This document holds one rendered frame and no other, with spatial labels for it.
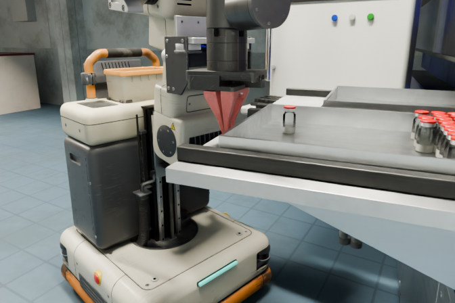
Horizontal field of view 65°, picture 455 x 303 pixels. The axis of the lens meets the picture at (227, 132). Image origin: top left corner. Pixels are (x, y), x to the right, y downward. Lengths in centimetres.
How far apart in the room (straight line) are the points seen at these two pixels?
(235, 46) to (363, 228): 29
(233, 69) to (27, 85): 576
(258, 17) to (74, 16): 527
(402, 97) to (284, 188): 66
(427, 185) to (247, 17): 26
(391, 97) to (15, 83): 557
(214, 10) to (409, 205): 32
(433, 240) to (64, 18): 542
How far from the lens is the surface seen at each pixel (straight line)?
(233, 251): 140
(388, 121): 68
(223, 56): 48
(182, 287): 126
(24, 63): 615
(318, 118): 69
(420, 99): 103
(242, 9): 43
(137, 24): 497
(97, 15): 552
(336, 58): 137
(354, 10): 136
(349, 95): 102
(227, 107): 49
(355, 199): 40
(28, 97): 620
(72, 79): 565
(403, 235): 51
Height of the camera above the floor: 104
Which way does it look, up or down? 15 degrees down
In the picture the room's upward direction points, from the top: straight up
